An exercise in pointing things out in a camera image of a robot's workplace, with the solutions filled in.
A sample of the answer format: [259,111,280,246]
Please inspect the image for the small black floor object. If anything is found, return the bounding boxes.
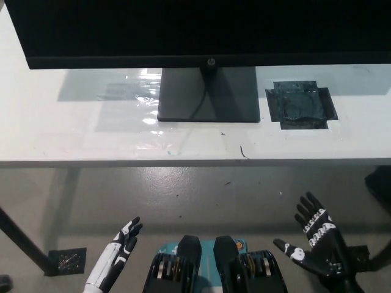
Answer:
[0,273,13,291]

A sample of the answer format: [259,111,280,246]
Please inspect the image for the black tape patch on desk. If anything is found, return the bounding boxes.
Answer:
[264,80,339,131]

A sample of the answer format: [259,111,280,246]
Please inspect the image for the black desk leg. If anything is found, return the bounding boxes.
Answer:
[0,207,59,277]
[368,240,391,271]

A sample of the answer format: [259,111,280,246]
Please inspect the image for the clear plastic film sheet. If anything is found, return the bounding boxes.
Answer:
[96,68,177,137]

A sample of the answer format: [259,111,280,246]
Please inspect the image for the black HP monitor with stand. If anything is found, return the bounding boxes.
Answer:
[5,0,391,123]

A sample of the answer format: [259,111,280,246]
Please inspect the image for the large black floor object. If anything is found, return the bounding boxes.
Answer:
[365,166,391,203]

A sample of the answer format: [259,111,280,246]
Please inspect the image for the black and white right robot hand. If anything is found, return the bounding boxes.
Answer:
[272,191,353,280]

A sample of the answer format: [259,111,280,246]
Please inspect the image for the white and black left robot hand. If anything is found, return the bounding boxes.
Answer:
[84,216,144,288]

